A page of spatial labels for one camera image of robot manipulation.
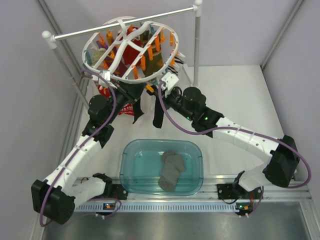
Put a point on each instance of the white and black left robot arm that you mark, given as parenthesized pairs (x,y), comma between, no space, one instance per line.
(56,197)

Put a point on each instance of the grey sock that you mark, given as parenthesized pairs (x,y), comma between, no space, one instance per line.
(173,165)

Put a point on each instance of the white black striped sock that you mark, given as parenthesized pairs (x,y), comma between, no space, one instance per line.
(177,63)

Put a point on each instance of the red patterned sock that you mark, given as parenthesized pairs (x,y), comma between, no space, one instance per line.
(127,110)

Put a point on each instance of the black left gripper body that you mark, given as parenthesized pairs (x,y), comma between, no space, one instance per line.
(121,98)

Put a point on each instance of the teal transparent plastic tub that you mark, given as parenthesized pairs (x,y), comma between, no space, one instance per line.
(141,167)

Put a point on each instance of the olive green sock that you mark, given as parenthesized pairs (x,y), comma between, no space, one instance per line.
(154,65)

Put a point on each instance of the aluminium mounting rail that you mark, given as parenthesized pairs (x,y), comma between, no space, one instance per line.
(215,195)

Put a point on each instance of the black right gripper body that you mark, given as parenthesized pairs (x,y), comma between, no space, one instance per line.
(174,100)

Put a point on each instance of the white oval clip hanger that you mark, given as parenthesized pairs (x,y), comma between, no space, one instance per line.
(105,38)

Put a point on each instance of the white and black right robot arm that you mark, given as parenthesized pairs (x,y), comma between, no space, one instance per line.
(189,113)

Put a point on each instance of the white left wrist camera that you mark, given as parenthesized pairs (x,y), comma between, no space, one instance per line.
(105,74)

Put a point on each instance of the white drying rack stand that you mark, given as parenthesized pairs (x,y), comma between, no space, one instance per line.
(124,39)

